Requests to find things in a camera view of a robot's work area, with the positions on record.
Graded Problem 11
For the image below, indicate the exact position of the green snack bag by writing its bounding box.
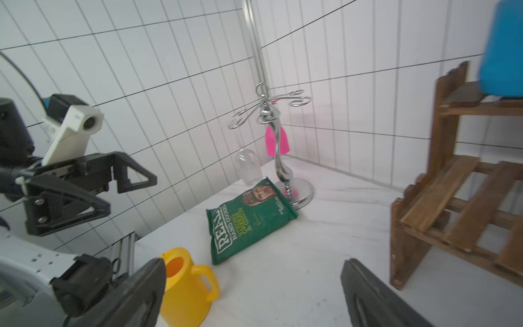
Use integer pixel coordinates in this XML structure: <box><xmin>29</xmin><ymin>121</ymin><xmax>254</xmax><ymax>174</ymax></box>
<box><xmin>206</xmin><ymin>178</ymin><xmax>298</xmax><ymax>266</ymax></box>

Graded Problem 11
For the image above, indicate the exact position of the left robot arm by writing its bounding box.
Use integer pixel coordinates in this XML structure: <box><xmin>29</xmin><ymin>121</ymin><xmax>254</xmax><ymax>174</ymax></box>
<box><xmin>1</xmin><ymin>94</ymin><xmax>166</xmax><ymax>326</ymax></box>

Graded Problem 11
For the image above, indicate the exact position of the blue spray bottle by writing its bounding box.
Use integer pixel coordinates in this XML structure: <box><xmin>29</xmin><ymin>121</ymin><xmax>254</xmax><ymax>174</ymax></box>
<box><xmin>478</xmin><ymin>0</ymin><xmax>522</xmax><ymax>98</ymax></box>

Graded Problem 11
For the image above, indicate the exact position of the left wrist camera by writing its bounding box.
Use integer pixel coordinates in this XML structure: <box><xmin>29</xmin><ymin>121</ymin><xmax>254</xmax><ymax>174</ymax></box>
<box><xmin>42</xmin><ymin>94</ymin><xmax>104</xmax><ymax>166</ymax></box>

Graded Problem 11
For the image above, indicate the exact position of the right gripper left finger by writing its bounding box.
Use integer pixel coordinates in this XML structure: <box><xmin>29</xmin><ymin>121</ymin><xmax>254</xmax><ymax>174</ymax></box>
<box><xmin>79</xmin><ymin>258</ymin><xmax>166</xmax><ymax>326</ymax></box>

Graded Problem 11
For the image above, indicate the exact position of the clear wine glass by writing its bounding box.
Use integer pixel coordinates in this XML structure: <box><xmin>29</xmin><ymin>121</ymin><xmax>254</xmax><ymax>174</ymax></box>
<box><xmin>235</xmin><ymin>148</ymin><xmax>263</xmax><ymax>186</ymax></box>

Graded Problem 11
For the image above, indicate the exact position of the wooden two-tier shelf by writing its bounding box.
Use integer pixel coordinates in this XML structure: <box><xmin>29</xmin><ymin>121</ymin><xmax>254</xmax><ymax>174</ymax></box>
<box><xmin>390</xmin><ymin>61</ymin><xmax>522</xmax><ymax>290</ymax></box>

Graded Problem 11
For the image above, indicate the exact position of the chrome wine glass rack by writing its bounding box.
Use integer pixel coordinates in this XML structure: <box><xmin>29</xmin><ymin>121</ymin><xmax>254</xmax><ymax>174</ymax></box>
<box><xmin>227</xmin><ymin>82</ymin><xmax>314</xmax><ymax>209</ymax></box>

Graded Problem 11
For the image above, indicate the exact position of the yellow watering can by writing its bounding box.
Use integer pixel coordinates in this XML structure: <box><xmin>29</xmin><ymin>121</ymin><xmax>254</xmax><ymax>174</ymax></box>
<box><xmin>160</xmin><ymin>247</ymin><xmax>221</xmax><ymax>326</ymax></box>

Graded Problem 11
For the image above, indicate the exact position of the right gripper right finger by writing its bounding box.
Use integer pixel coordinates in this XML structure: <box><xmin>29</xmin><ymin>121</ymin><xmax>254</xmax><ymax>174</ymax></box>
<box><xmin>340</xmin><ymin>258</ymin><xmax>432</xmax><ymax>327</ymax></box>

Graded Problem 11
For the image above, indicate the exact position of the pink wine glass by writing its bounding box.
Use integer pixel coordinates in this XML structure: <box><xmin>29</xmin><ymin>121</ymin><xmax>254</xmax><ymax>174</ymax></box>
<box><xmin>264</xmin><ymin>124</ymin><xmax>291</xmax><ymax>158</ymax></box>

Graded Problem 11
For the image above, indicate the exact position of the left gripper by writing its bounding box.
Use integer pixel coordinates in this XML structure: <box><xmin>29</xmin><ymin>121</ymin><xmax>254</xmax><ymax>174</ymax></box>
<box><xmin>16</xmin><ymin>150</ymin><xmax>158</xmax><ymax>237</ymax></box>

